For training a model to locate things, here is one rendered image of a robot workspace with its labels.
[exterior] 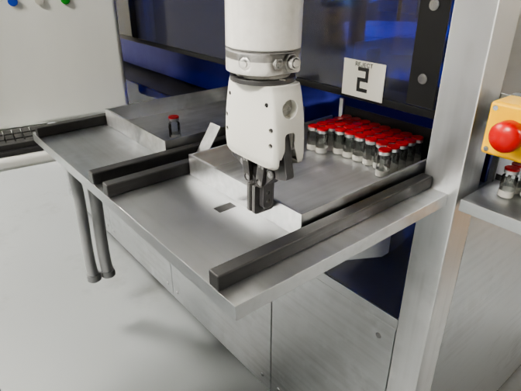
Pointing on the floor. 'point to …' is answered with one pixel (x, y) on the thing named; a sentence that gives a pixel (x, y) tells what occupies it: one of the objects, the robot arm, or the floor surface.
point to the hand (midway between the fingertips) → (260, 195)
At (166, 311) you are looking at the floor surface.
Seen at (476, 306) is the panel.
